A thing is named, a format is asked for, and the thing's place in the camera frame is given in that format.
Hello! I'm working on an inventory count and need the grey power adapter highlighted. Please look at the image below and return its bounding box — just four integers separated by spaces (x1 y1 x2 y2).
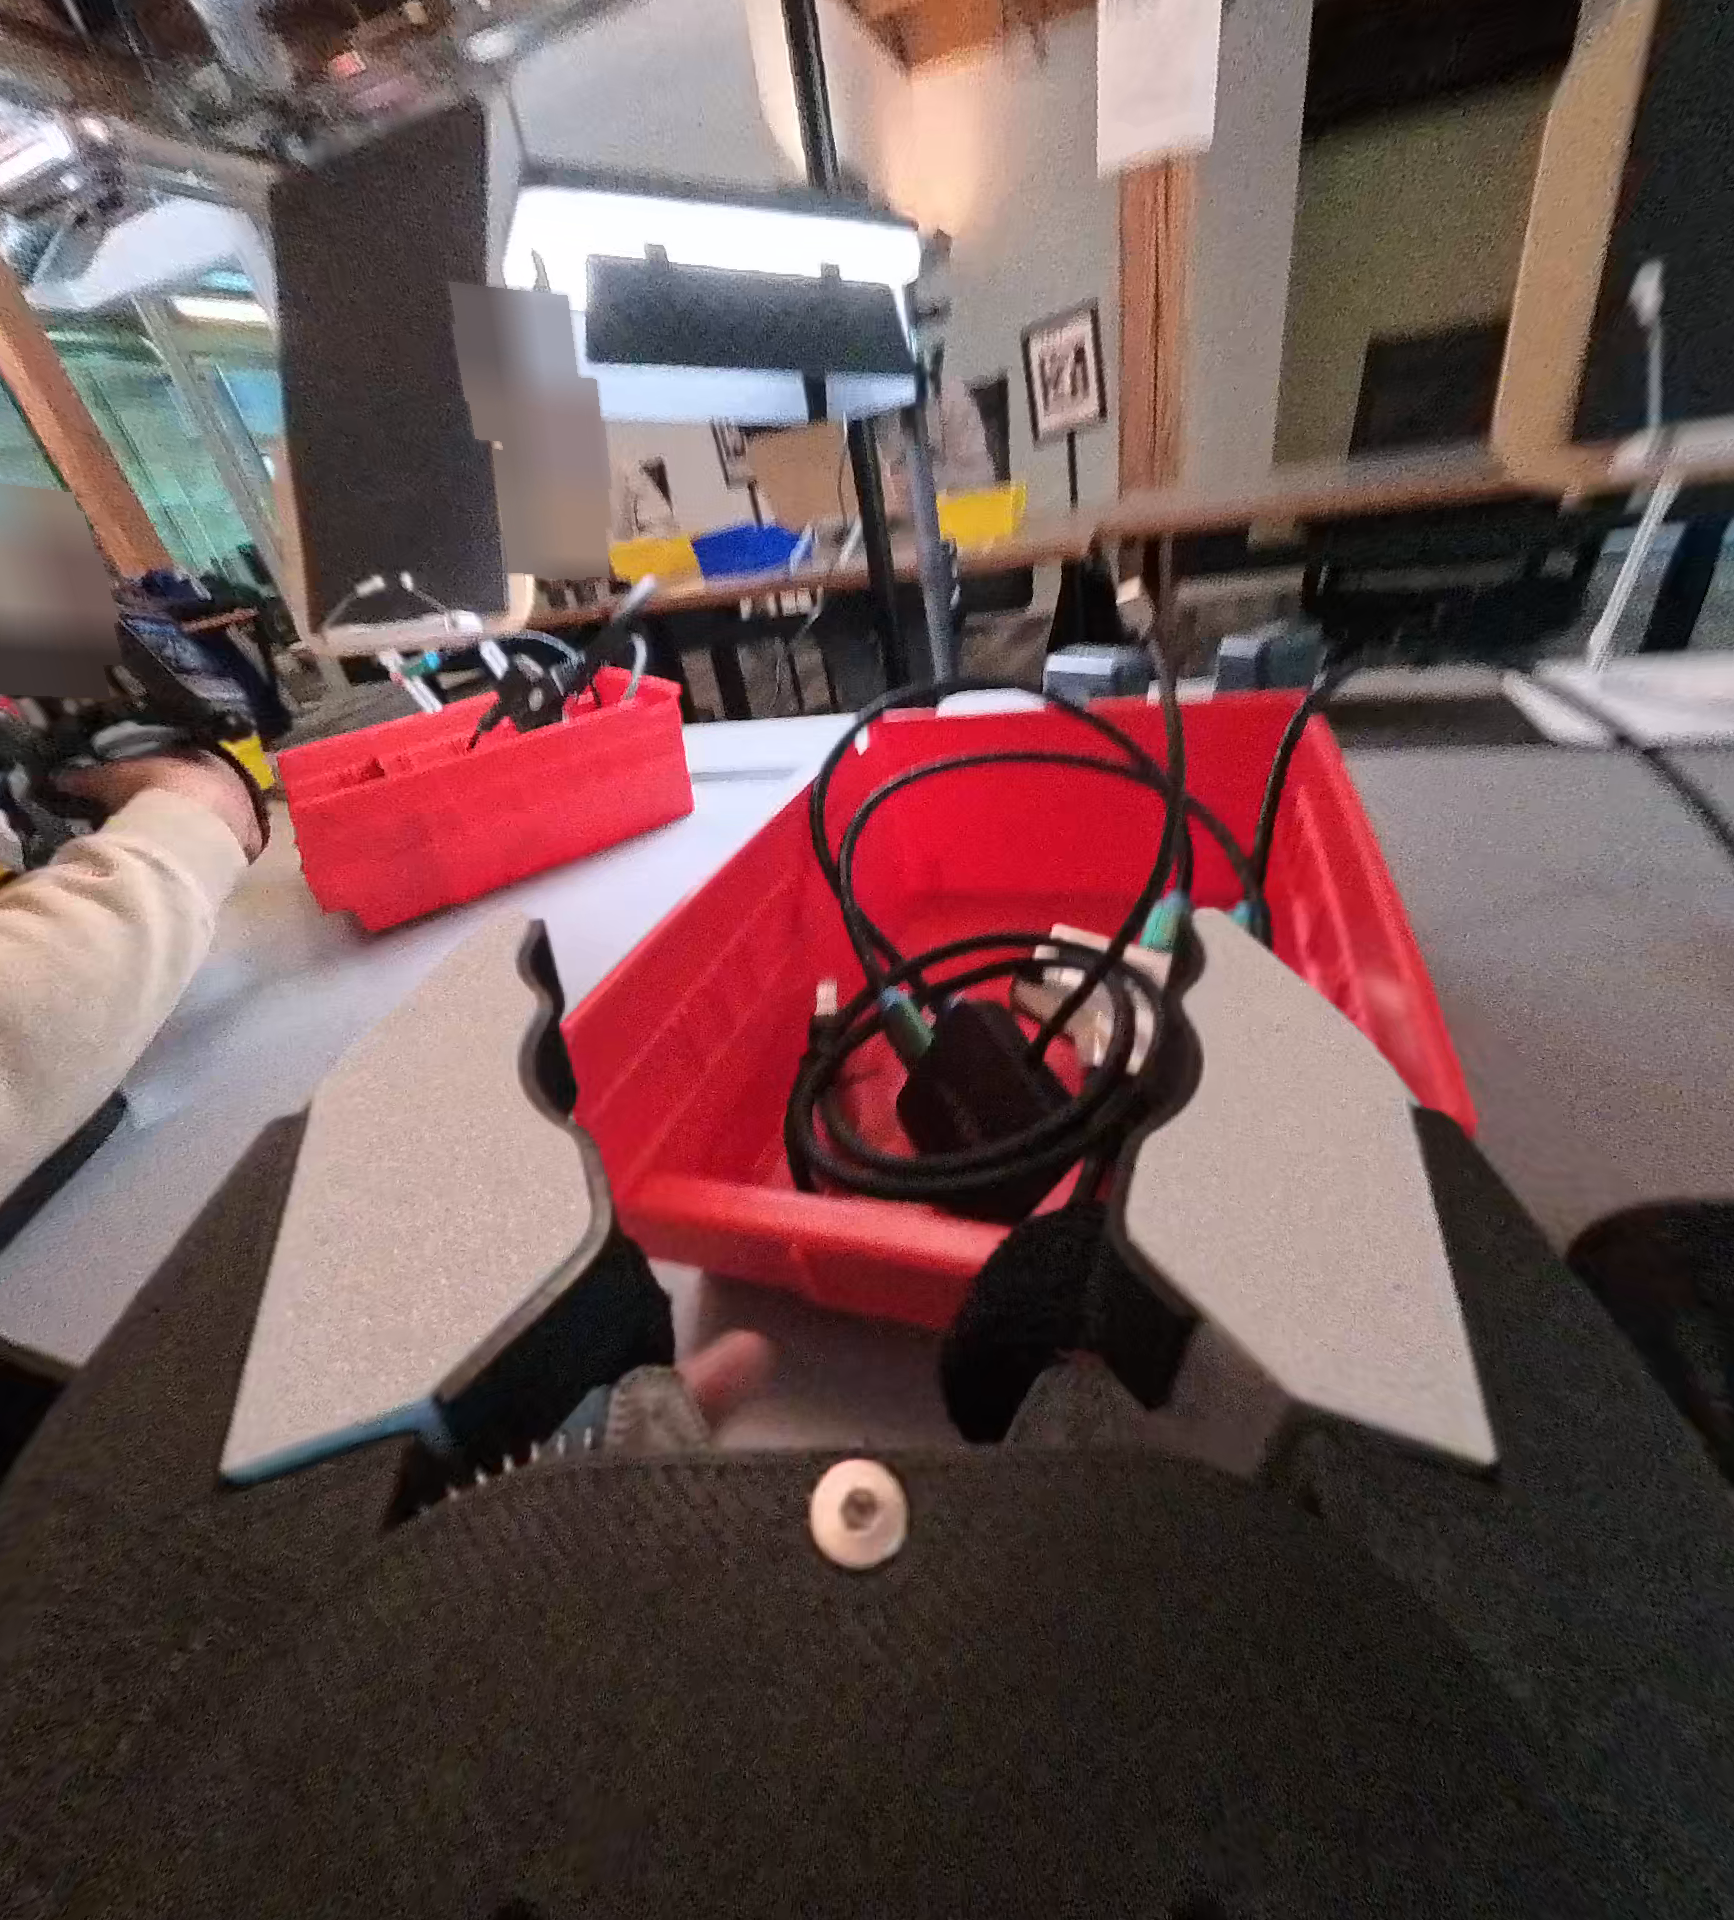
1043 642 1154 704

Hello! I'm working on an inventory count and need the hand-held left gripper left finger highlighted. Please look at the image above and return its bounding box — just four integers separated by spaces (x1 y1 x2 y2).
219 914 617 1487

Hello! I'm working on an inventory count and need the another person's forearm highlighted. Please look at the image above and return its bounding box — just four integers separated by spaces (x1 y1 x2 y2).
0 789 254 1260

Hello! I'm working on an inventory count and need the person's left hand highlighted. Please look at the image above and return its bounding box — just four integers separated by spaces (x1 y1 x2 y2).
678 1331 779 1418

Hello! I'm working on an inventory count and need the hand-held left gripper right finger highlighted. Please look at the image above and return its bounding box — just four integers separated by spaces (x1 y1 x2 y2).
1106 907 1500 1473

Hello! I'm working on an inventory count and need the black HDMI adapter box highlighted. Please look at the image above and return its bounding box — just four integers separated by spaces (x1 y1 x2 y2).
895 997 1078 1172

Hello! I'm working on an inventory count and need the black honeycomb cushion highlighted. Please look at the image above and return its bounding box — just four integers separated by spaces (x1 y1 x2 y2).
1568 1200 1734 1577

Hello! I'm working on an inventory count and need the red plastic bin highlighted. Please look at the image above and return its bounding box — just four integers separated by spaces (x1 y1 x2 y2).
563 689 1475 1329
273 668 696 931

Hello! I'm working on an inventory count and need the small blue bin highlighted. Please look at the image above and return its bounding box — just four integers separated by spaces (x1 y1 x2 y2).
689 521 808 580

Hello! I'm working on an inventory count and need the silver HDMI splitter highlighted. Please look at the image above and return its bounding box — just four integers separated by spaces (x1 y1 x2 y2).
1007 922 1154 1084

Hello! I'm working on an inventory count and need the white paper sheet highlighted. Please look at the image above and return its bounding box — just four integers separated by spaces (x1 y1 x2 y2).
1096 0 1228 175

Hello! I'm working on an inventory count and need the light panel on stand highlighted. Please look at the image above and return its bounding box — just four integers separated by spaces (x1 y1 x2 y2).
498 167 961 683

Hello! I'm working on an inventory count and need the wooden desk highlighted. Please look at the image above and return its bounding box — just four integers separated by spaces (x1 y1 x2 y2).
508 420 1734 631

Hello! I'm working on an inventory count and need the framed wall picture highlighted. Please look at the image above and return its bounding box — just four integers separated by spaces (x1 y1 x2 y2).
1019 300 1109 444

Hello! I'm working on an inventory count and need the grey blue battery pack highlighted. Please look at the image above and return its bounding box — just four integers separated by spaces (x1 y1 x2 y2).
1217 621 1327 694

